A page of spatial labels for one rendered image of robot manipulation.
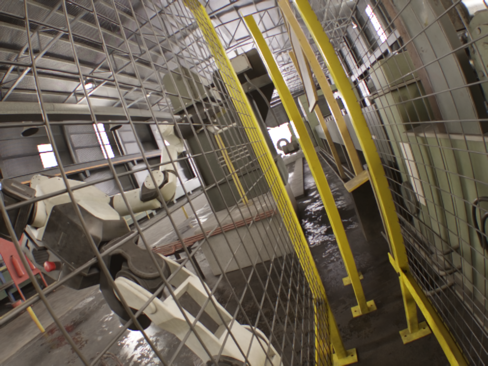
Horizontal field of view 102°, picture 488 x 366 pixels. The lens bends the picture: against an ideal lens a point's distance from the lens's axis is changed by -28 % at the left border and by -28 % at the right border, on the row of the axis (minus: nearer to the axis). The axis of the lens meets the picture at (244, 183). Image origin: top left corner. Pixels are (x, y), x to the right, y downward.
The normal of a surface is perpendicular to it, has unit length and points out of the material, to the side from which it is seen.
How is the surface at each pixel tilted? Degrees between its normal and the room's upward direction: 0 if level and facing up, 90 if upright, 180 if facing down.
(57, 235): 83
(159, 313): 90
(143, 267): 48
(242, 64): 90
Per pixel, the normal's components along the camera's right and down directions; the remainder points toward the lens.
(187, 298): 0.66, -0.62
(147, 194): 0.02, 0.22
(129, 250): 0.36, -0.85
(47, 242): -0.02, -0.03
